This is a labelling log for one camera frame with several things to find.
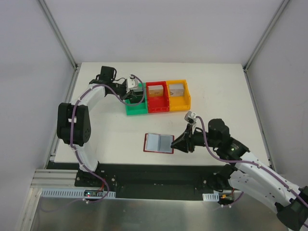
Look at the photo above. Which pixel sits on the red plastic bin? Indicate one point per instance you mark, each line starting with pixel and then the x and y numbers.
pixel 157 103

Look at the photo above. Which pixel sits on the left white cable duct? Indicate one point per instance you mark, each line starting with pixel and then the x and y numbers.
pixel 76 193

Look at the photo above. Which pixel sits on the yellow plastic bin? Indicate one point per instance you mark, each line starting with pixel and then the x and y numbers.
pixel 179 103

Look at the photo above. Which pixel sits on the red leather card holder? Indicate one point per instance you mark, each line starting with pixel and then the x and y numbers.
pixel 158 143

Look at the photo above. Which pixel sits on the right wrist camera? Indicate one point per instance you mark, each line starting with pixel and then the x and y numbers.
pixel 190 117

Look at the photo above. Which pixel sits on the aluminium frame rail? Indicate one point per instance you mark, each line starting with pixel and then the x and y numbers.
pixel 54 175

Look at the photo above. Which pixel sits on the green plastic bin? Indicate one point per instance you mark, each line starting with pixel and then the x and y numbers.
pixel 141 108

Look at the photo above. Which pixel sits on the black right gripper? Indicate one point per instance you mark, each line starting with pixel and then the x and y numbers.
pixel 190 140

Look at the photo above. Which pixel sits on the black cards in green bin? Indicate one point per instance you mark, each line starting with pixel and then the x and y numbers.
pixel 144 94

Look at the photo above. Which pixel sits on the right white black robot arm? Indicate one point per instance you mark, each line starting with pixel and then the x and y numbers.
pixel 243 171

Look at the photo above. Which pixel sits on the cards in yellow bin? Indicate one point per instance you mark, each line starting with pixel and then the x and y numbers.
pixel 176 90

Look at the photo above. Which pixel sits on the right white cable duct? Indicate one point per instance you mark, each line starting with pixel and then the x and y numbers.
pixel 211 197

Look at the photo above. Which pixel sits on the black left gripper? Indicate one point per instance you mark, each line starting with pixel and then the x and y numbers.
pixel 130 93

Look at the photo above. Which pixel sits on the white cable duct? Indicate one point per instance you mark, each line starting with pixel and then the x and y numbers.
pixel 76 193
pixel 211 197

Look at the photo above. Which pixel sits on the wooden cards in red bin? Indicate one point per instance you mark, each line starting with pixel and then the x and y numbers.
pixel 156 91

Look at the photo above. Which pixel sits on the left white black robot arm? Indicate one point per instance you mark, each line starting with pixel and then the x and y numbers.
pixel 73 119

